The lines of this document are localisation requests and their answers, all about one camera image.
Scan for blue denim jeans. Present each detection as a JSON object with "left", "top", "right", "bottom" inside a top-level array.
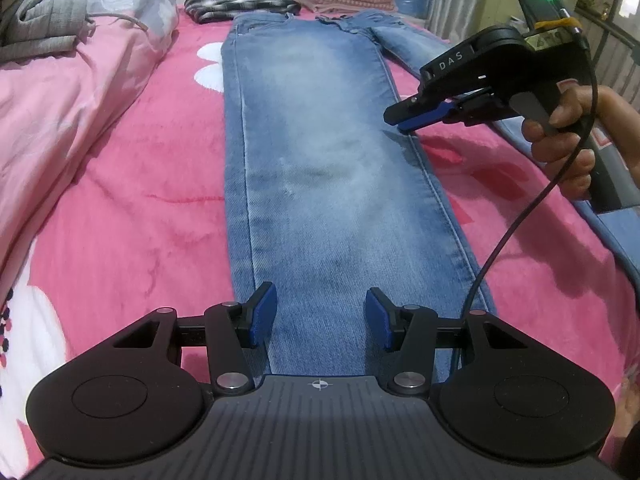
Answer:
[{"left": 219, "top": 8, "right": 640, "bottom": 378}]

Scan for person's right hand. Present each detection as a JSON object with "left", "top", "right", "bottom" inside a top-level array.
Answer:
[{"left": 520, "top": 83, "right": 640, "bottom": 202}]

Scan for pink floral bed blanket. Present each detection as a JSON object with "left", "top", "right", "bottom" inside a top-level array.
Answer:
[{"left": 0, "top": 6, "right": 640, "bottom": 478}]

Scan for black white plaid garment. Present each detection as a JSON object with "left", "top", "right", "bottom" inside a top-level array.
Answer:
[{"left": 184, "top": 0, "right": 302, "bottom": 24}]

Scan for pink grey floral duvet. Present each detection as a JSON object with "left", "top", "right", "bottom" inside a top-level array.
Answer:
[{"left": 1, "top": 0, "right": 179, "bottom": 284}]

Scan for grey knit garment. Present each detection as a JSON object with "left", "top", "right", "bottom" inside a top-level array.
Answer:
[{"left": 1, "top": 0, "right": 88, "bottom": 63}]

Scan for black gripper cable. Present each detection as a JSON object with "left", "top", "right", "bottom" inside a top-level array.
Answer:
[{"left": 447, "top": 6, "right": 600, "bottom": 376}]

